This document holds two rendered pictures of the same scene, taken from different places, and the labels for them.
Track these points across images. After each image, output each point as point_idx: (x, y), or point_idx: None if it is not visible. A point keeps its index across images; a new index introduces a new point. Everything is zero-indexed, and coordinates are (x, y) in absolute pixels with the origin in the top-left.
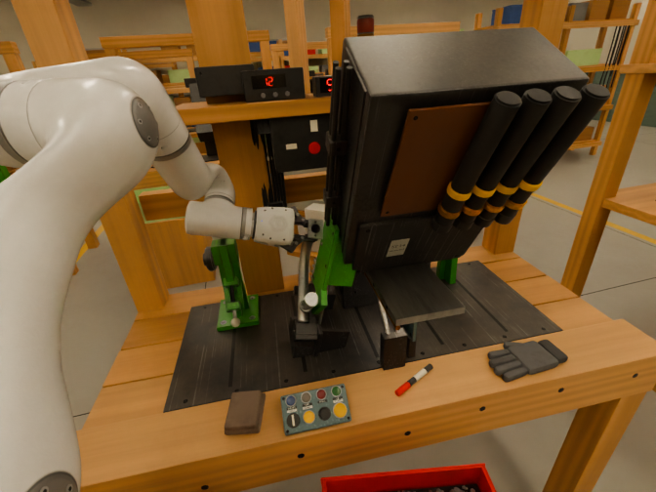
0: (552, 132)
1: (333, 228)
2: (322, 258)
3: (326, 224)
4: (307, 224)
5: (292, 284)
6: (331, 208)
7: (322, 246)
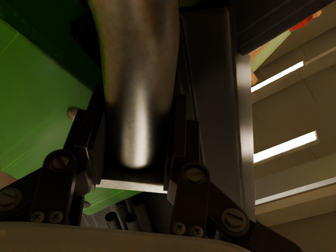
0: None
1: (98, 207)
2: (6, 117)
3: (108, 226)
4: (164, 178)
5: None
6: (218, 149)
7: (61, 121)
